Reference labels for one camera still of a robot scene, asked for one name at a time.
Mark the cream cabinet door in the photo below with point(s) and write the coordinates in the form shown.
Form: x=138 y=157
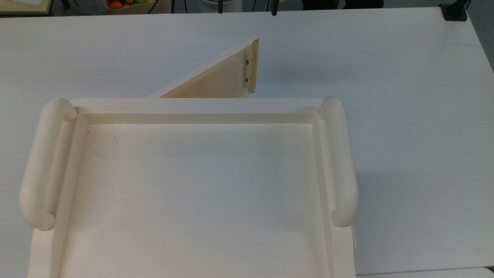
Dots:
x=216 y=79

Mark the cream plastic cabinet body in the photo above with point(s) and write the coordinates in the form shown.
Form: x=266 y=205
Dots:
x=193 y=193

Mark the bin of toy fruit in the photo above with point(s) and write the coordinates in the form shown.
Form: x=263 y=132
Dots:
x=115 y=4

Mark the thin black post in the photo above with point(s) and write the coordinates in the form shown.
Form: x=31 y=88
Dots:
x=220 y=7
x=274 y=8

